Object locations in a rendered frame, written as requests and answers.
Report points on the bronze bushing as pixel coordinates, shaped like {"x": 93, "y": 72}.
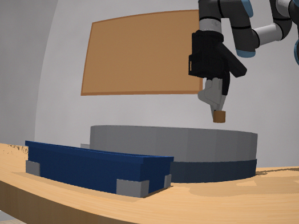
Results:
{"x": 219, "y": 116}

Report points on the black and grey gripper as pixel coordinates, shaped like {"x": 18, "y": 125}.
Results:
{"x": 202, "y": 62}

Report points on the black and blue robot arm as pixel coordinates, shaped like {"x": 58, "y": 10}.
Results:
{"x": 247, "y": 39}

